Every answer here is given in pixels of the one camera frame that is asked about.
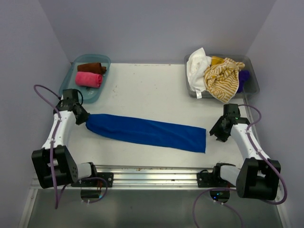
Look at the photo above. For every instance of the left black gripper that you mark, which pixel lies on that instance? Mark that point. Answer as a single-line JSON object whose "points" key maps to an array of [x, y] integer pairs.
{"points": [[84, 117]]}

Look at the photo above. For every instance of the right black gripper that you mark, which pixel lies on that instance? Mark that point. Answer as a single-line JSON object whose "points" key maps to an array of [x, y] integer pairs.
{"points": [[215, 131]]}

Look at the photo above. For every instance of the blue towel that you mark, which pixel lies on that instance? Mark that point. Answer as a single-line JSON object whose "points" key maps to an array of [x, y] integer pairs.
{"points": [[148, 132]]}

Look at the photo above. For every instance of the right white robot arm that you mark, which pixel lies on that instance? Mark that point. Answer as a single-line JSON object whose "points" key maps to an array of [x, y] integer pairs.
{"points": [[258, 177]]}

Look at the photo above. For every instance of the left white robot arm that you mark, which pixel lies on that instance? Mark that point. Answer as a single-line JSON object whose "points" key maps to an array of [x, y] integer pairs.
{"points": [[54, 162]]}

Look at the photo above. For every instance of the pink rolled towel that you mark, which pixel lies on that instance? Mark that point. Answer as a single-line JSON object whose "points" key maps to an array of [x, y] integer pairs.
{"points": [[88, 79]]}

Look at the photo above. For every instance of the teal plastic tray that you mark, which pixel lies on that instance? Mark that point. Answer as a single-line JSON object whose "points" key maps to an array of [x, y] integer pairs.
{"points": [[90, 94]]}

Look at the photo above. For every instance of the brown rolled towel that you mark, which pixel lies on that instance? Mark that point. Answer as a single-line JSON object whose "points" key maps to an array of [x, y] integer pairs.
{"points": [[95, 68]]}

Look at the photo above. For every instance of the yellow white striped towel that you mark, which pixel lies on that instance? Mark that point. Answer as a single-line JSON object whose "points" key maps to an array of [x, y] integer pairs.
{"points": [[221, 81]]}

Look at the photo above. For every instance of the purple towel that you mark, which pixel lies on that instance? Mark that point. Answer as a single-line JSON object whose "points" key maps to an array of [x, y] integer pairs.
{"points": [[243, 76]]}

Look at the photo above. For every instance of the mustard yellow towel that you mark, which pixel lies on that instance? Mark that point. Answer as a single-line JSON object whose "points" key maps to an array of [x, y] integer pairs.
{"points": [[216, 61]]}

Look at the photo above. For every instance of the aluminium mounting rail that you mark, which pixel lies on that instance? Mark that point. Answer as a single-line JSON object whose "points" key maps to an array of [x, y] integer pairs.
{"points": [[130, 178]]}

